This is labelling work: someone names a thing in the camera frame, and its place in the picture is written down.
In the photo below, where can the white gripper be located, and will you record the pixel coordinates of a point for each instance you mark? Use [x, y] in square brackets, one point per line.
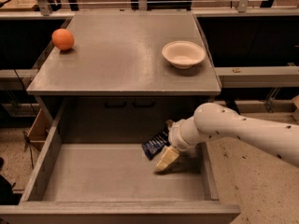
[176, 136]

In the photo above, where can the blue rxbar wrapper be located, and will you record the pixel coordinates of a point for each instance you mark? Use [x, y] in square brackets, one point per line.
[156, 144]

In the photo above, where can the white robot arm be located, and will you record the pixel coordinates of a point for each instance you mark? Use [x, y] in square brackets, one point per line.
[212, 121]

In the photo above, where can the open grey top drawer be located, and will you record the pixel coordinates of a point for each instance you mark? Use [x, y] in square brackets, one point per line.
[92, 169]

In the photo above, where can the grey cabinet counter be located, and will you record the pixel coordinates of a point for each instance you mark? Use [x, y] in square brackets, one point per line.
[115, 80]

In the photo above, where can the white paper bowl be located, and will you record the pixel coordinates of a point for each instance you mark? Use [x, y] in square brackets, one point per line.
[183, 54]

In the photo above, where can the brown cardboard box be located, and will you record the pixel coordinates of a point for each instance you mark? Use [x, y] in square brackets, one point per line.
[39, 131]

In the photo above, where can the orange round fruit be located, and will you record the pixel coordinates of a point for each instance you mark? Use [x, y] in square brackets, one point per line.
[62, 39]

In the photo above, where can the grey metal rail shelf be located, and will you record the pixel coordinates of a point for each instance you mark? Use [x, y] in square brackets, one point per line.
[259, 77]

